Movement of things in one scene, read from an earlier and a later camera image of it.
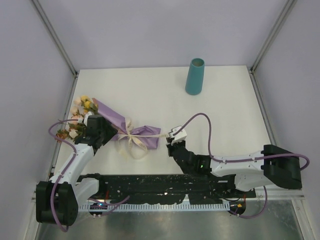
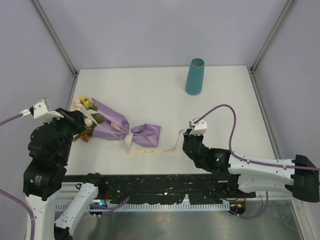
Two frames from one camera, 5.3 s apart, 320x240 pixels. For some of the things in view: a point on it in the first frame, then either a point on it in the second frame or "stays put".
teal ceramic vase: (195, 77) stays put
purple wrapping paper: (123, 128) stays put
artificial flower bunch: (81, 106) stays put
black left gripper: (111, 131) -> (75, 117)
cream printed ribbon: (137, 149) -> (87, 111)
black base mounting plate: (167, 189) stays put
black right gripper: (170, 146) -> (186, 135)
